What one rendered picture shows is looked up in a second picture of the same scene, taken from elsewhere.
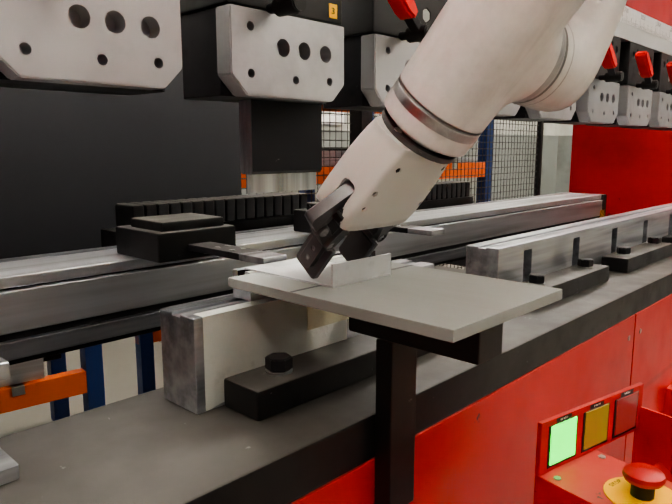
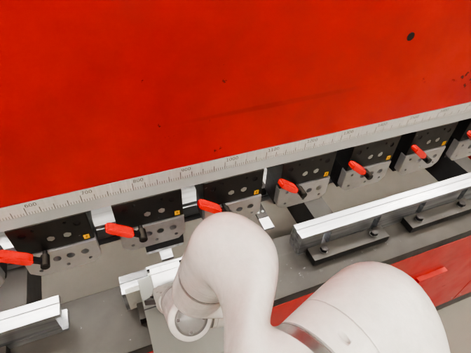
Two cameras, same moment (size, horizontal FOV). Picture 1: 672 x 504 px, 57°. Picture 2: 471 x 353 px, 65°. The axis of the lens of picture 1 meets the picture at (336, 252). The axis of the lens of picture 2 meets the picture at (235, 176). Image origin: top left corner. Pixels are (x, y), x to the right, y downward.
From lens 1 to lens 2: 0.90 m
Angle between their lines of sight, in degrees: 40
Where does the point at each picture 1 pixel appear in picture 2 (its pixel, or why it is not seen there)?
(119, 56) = (74, 260)
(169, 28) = (92, 248)
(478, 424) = not seen: hidden behind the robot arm
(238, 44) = (125, 241)
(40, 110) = not seen: hidden behind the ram
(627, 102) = (454, 151)
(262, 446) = (134, 340)
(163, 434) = (113, 319)
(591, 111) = (403, 170)
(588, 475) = not seen: outside the picture
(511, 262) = (312, 239)
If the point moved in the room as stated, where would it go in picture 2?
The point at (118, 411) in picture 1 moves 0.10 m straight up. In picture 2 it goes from (108, 297) to (100, 279)
